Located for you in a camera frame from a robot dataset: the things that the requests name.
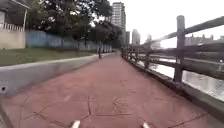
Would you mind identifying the grey concrete kerb wall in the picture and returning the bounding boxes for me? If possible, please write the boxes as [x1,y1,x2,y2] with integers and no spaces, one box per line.
[0,52,116,98]

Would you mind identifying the grass strip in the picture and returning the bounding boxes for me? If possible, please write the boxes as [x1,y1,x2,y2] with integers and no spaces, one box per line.
[0,47,98,67]

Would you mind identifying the tall tower building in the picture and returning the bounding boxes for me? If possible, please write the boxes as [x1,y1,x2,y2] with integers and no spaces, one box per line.
[111,1,127,46]

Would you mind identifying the robot's own part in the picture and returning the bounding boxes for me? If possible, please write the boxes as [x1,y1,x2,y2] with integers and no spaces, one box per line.
[141,121,151,128]
[69,119,82,128]

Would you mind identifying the red paved path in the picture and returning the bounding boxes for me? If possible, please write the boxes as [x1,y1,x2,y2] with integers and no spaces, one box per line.
[0,53,224,128]

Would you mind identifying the distant city buildings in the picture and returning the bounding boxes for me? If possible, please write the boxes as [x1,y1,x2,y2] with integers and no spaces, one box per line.
[125,28,224,49]

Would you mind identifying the pale boundary wall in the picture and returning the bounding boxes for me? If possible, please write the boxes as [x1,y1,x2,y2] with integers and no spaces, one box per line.
[0,29,114,54]

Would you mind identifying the dark wooden railing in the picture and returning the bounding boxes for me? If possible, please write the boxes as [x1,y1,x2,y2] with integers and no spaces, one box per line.
[120,14,224,114]

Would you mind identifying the river water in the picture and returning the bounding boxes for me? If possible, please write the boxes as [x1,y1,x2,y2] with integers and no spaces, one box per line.
[136,57,224,103]

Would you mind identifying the person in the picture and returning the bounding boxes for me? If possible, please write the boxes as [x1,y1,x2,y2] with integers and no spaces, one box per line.
[97,47,102,60]

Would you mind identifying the building with white fence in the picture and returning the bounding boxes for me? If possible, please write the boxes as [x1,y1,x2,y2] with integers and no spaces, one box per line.
[0,0,31,34]

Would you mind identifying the row of trees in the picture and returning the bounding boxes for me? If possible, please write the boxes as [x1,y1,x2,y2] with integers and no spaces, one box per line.
[24,0,123,55]

